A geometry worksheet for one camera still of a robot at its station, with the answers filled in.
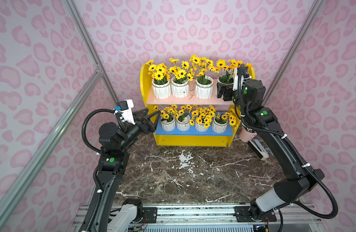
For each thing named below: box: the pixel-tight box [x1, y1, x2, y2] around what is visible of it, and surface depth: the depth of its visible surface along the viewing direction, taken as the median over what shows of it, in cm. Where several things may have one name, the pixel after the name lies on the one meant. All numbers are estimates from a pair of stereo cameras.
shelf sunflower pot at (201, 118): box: [189, 104, 217, 132], surface depth 83 cm
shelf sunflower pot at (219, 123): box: [211, 107, 237, 134], surface depth 87 cm
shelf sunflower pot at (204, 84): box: [189, 53, 216, 100], surface depth 67 cm
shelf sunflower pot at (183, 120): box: [176, 104, 193, 132], surface depth 88 cm
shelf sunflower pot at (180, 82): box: [168, 58, 195, 99], surface depth 68 cm
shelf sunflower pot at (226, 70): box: [214, 58, 244, 96], surface depth 66 cm
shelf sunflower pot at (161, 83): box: [145, 59, 172, 100], surface depth 68 cm
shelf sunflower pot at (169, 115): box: [152, 104, 179, 132], surface depth 86 cm
